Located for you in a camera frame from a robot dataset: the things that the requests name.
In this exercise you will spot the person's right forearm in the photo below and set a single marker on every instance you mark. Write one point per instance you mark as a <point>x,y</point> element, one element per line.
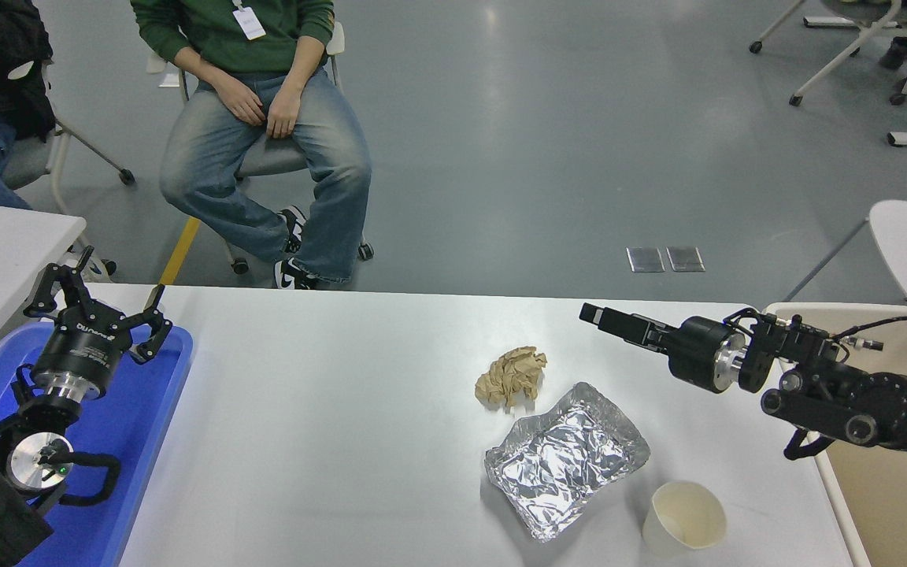
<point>201,67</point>

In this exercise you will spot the white-framed wheeled chair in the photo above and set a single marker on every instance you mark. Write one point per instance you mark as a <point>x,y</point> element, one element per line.
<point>839,55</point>

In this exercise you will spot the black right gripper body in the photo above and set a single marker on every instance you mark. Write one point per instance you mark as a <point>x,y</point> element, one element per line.
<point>694,354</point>

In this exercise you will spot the silver floor plate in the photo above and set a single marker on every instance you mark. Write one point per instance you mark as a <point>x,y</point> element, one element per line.
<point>646,260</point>
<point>685,259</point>

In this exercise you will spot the grey swivel chair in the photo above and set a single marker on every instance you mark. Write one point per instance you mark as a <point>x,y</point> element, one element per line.
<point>272,157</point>

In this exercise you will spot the grey chair with white frame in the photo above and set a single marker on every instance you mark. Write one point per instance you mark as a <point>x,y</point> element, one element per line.
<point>24,161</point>

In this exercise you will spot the person's left hand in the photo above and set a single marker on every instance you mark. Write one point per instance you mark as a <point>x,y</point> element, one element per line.
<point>284,114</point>

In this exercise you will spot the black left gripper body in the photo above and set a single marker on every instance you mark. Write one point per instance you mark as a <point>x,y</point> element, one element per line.
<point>79,350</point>

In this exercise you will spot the white badge card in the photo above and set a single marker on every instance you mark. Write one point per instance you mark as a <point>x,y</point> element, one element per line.
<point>249,24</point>

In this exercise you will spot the large pale bin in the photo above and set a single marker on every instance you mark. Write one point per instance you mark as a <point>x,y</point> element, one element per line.
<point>886,512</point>

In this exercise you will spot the foil tray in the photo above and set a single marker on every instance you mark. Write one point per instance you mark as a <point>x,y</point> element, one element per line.
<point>564,461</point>

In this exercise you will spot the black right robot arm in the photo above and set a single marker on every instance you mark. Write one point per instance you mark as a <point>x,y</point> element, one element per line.
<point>879,409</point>

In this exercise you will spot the crumpled tan paper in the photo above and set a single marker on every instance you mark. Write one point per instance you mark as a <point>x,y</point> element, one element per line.
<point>510,376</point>

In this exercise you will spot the white paper cup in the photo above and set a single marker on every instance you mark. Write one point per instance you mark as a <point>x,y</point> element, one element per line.
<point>686,516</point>

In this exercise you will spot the person's left forearm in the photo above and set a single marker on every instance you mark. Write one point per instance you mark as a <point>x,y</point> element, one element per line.
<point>302,67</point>

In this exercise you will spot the blue plastic tray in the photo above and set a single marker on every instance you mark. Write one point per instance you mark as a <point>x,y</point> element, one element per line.
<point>131,441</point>

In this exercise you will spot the short white floor bar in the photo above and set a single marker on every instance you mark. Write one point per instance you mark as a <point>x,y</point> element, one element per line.
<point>831,23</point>

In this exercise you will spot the person's right hand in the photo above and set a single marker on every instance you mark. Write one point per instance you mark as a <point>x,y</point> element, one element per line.
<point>242,101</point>

